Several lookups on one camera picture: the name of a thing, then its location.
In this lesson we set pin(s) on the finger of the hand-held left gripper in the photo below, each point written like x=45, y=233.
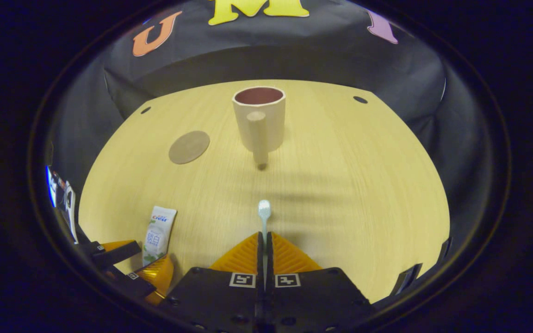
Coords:
x=118, y=253
x=132, y=282

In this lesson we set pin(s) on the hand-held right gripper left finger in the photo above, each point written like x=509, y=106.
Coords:
x=220, y=300

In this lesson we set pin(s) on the pale green toothbrush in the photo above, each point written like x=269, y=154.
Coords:
x=264, y=210

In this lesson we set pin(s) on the bright computer monitor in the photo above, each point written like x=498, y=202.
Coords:
x=50, y=185

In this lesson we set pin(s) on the black backdrop cloth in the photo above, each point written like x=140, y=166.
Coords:
x=294, y=55

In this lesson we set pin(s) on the white toothpaste tube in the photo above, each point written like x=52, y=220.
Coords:
x=158, y=236

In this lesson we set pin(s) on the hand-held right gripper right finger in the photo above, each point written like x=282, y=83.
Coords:
x=312, y=300

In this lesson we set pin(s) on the dark angular object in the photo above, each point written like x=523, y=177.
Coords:
x=405, y=279

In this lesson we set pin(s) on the round brown coaster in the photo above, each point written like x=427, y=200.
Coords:
x=189, y=147

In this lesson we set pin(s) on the white side desk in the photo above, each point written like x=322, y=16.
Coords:
x=70, y=212

